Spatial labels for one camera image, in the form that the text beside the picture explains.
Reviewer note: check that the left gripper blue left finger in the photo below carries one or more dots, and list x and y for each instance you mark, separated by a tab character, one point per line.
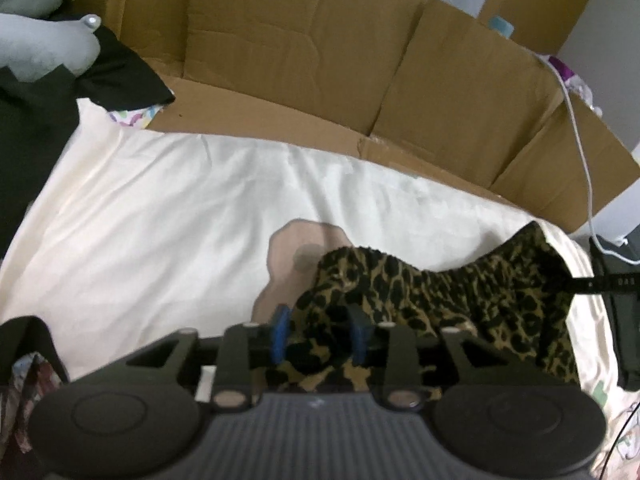
243	349

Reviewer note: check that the leopard print garment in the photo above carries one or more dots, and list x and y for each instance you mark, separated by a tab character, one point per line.
515	298

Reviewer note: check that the black clothes pile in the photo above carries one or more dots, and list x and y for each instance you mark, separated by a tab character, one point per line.
38	118

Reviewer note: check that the grey neck pillow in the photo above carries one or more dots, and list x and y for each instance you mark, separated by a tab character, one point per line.
32	46

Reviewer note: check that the cream bear print bedsheet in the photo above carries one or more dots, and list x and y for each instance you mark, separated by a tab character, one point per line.
143	247

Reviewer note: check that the brown cardboard sheet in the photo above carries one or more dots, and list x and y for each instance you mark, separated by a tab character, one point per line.
420	83

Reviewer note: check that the folded black garment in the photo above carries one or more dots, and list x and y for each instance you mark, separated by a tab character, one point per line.
623	314

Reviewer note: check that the purple detergent pouch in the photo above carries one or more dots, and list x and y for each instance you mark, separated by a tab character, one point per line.
573	82

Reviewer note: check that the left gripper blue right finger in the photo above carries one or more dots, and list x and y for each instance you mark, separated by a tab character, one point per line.
389	350

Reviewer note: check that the tall cardboard box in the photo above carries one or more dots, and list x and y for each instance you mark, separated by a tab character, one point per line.
545	0

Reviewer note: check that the floral patterned garment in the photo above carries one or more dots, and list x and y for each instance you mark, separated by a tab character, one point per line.
31	378

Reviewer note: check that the blue capped bottle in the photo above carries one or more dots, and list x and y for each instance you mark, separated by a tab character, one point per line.
501	26

